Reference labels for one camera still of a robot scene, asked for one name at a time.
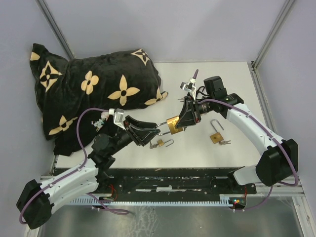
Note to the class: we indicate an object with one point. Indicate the brass padlock long shackle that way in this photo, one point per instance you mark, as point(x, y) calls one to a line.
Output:
point(216, 137)

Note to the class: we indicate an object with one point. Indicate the black floral plush pillow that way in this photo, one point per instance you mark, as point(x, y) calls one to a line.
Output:
point(65, 88)

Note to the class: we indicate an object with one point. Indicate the light blue cable duct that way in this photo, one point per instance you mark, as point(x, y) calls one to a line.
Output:
point(158, 199)

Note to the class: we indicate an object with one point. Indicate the black floral garment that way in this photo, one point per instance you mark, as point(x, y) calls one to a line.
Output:
point(91, 124)

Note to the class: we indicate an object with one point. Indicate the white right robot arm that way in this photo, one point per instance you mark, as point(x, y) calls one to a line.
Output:
point(279, 157)

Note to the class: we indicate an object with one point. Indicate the long shackle padlock keys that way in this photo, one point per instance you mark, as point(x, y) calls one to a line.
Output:
point(224, 142)

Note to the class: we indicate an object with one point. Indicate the right aluminium frame post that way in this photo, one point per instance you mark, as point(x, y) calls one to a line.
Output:
point(280, 20)

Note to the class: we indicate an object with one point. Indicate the small brass padlock left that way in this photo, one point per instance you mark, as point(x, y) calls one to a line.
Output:
point(167, 143)

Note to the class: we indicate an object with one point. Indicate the aluminium frame post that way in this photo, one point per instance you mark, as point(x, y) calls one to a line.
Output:
point(280, 20)
point(43, 6)

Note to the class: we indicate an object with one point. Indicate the large brass padlock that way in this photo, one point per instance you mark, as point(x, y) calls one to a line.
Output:
point(171, 122)

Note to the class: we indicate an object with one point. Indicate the left aluminium frame post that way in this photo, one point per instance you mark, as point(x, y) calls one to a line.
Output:
point(43, 6)

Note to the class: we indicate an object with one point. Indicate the small left padlock keys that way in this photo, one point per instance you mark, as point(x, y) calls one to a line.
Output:
point(153, 145)

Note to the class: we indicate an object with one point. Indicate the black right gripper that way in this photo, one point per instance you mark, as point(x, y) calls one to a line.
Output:
point(190, 114)

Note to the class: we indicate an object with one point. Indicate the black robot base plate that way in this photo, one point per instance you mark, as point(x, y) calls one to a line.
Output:
point(211, 181)

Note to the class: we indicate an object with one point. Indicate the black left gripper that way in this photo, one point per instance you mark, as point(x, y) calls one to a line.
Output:
point(140, 137)

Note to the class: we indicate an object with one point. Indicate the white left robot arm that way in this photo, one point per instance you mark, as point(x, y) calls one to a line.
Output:
point(39, 200)

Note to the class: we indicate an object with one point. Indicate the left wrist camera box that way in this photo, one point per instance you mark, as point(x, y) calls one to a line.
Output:
point(118, 116)

